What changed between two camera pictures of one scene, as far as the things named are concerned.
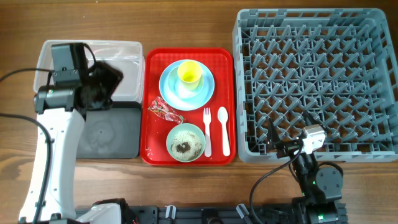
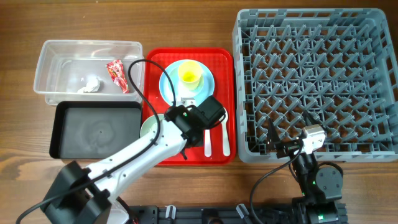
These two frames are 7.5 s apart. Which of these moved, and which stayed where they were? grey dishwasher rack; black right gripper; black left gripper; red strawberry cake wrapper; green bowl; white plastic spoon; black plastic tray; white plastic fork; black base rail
Moved: red strawberry cake wrapper; black left gripper; green bowl
Stayed: black base rail; black right gripper; grey dishwasher rack; white plastic spoon; white plastic fork; black plastic tray
